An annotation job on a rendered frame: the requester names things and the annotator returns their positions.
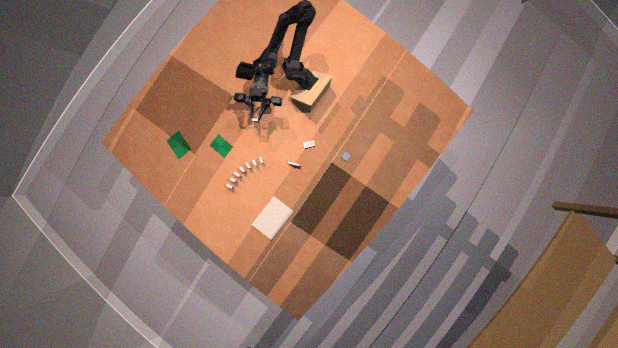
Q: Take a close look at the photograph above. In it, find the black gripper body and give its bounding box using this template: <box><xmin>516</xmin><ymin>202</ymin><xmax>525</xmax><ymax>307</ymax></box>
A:
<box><xmin>233</xmin><ymin>81</ymin><xmax>283</xmax><ymax>106</ymax></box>

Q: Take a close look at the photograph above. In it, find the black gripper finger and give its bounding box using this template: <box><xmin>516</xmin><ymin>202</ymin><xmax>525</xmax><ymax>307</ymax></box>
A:
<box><xmin>244</xmin><ymin>100</ymin><xmax>254</xmax><ymax>120</ymax></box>
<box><xmin>258</xmin><ymin>103</ymin><xmax>270</xmax><ymax>121</ymax></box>

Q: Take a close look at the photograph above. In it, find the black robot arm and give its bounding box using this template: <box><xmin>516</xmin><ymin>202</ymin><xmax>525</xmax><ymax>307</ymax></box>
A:
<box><xmin>236</xmin><ymin>0</ymin><xmax>319</xmax><ymax>98</ymax></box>

